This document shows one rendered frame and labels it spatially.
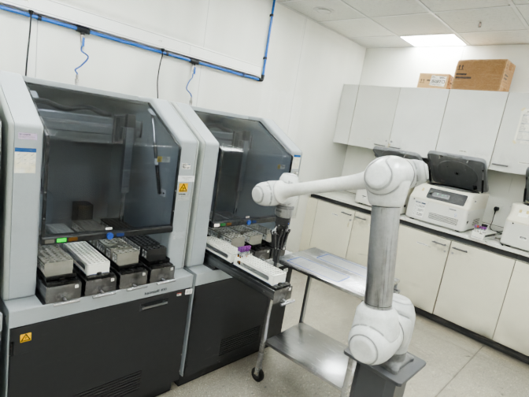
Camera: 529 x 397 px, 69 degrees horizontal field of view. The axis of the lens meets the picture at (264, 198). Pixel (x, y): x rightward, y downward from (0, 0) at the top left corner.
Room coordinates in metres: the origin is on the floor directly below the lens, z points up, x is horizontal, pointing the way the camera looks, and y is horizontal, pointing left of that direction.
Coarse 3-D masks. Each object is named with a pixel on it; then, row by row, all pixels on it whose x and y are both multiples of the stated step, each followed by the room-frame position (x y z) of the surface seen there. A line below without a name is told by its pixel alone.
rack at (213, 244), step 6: (210, 240) 2.15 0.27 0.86; (216, 240) 2.17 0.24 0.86; (222, 240) 2.18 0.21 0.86; (210, 246) 2.16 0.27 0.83; (216, 246) 2.07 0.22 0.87; (222, 246) 2.09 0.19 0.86; (228, 246) 2.11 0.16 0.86; (216, 252) 2.12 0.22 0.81; (222, 252) 2.14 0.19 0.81; (228, 252) 1.99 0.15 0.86; (234, 252) 2.02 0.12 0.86; (228, 258) 1.99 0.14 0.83; (234, 258) 1.99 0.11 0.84
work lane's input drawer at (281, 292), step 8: (208, 256) 2.08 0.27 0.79; (216, 256) 2.04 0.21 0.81; (216, 264) 2.02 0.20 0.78; (224, 264) 1.98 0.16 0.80; (232, 264) 1.95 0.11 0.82; (224, 272) 1.97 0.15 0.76; (232, 272) 1.93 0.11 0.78; (240, 272) 1.89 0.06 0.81; (240, 280) 1.88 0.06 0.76; (248, 280) 1.85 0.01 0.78; (256, 280) 1.81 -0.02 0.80; (256, 288) 1.80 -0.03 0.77; (264, 288) 1.76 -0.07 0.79; (272, 288) 1.74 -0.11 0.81; (280, 288) 1.76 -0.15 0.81; (288, 288) 1.80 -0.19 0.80; (272, 296) 1.72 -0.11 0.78; (280, 296) 1.76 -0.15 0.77; (288, 296) 1.80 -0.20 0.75; (280, 304) 1.71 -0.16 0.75
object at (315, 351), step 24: (288, 264) 2.09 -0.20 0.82; (312, 264) 2.15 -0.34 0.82; (336, 264) 2.22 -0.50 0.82; (360, 288) 1.89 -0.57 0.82; (264, 336) 2.14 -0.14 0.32; (288, 336) 2.25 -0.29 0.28; (312, 336) 2.30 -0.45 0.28; (312, 360) 2.03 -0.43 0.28; (336, 360) 2.07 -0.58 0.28; (336, 384) 1.84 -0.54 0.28
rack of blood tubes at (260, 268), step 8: (248, 256) 1.99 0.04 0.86; (248, 264) 1.88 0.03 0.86; (256, 264) 1.89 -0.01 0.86; (264, 264) 1.90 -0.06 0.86; (248, 272) 1.88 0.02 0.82; (256, 272) 1.92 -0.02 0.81; (264, 272) 1.80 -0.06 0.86; (272, 272) 1.81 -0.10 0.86; (280, 272) 1.83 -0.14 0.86; (264, 280) 1.79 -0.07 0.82; (272, 280) 1.76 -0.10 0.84; (280, 280) 1.80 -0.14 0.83
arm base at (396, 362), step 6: (402, 354) 1.42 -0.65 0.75; (408, 354) 1.49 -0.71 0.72; (390, 360) 1.41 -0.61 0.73; (396, 360) 1.41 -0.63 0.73; (402, 360) 1.43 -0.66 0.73; (408, 360) 1.46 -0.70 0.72; (384, 366) 1.40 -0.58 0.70; (390, 366) 1.39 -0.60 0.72; (396, 366) 1.39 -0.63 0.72; (402, 366) 1.42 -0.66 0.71; (390, 372) 1.37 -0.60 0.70; (396, 372) 1.37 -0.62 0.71
